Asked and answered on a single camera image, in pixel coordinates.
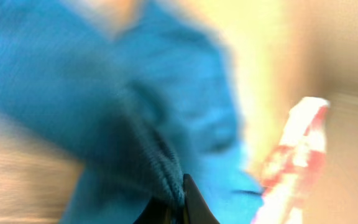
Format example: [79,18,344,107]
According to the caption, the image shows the red t-shirt white sleeves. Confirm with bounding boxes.
[252,97,330,224]

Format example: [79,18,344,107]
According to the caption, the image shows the blue t-shirt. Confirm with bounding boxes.
[0,1,263,223]

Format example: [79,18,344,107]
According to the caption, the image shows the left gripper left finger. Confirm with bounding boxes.
[134,198,173,224]

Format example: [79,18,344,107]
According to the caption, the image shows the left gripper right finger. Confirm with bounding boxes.
[183,174,219,224]

